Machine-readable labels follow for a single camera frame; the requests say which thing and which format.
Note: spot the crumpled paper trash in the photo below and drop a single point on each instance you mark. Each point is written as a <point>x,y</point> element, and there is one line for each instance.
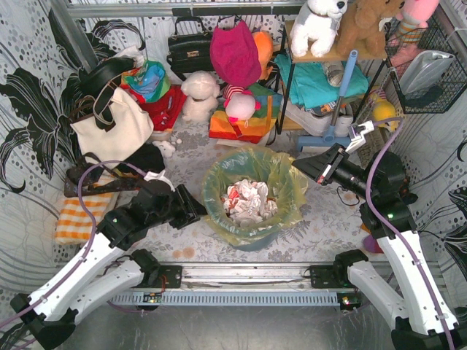
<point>247,203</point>

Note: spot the black wire basket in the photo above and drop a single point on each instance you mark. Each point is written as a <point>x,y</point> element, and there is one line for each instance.
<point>440,97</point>

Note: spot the black leather handbag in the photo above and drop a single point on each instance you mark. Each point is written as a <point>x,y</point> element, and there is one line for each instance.
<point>191,52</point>

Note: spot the colorful printed cloth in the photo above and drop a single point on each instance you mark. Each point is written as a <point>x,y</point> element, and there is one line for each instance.
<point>148,83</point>

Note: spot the rainbow folded cloth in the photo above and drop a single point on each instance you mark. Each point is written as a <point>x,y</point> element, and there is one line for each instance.
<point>256,127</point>

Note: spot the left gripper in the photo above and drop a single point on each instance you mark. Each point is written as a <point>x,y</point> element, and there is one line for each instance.
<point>181,208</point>

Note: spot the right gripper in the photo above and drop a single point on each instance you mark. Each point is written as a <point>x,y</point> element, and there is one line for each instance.
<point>333,166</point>

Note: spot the orange plush toy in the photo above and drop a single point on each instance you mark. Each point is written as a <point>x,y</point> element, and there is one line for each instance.
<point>264,44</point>

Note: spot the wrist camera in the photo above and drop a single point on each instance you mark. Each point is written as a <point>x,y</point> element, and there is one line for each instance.
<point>161,177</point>
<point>357,134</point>

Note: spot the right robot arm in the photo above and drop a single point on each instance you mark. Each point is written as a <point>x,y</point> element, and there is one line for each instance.
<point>417,314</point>

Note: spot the brown teddy bear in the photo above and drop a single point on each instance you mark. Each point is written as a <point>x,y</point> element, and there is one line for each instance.
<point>364,20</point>

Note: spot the orange checkered towel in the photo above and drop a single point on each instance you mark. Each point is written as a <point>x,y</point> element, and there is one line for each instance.
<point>74,225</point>

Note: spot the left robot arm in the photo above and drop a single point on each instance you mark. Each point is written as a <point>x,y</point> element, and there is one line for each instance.
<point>52,312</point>

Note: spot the yellow plush toy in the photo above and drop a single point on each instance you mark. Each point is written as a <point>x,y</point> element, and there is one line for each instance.
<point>382,109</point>

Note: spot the pink head plush doll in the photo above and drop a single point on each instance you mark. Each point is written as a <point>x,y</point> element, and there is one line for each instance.
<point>239,104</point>

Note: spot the silver foil pouch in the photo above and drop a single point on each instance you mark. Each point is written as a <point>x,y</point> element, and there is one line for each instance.
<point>425,70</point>

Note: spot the yellow trash bag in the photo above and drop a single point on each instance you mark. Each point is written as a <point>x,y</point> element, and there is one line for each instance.
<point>251,194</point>

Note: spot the teal trash bin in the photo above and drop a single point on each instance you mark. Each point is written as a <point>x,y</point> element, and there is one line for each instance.
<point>285,184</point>

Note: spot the cream canvas tote bag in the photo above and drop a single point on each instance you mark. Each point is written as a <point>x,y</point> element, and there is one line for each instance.
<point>125,130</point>

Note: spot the red clothing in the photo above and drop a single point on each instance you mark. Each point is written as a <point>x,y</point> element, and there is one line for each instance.
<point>165,111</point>

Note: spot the cream plush lamb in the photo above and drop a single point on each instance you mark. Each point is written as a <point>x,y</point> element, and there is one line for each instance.
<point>202,90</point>

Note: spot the white storage box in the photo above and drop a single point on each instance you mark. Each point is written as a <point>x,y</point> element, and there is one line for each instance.
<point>316,125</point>

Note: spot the blue floor mop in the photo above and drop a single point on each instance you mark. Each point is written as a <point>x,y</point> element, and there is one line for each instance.
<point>329,138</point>

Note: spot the teal folded cloth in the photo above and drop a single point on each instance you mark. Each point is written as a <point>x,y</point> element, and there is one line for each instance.
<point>310,88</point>

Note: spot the white plush dog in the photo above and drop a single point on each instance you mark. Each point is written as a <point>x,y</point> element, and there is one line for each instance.
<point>315,27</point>

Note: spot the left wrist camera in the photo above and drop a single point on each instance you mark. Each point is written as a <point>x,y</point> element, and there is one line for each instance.
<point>161,177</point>

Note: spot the brown patterned bag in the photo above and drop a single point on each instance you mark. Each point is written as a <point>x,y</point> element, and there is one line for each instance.
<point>109,178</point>

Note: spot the magenta cloth bag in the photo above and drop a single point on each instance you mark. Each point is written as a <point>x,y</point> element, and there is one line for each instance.
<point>234,55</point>

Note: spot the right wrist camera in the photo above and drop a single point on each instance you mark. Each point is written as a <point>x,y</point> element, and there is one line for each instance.
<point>357,134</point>

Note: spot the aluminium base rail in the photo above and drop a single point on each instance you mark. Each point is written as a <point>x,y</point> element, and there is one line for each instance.
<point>245,284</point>

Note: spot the black round hat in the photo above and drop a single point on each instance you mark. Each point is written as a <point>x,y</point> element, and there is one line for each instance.
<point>93,82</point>

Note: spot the small white plush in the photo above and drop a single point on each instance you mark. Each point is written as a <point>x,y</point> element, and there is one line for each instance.
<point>166,147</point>

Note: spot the pink plush toy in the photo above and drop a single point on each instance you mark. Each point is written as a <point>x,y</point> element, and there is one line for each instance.
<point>413,20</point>

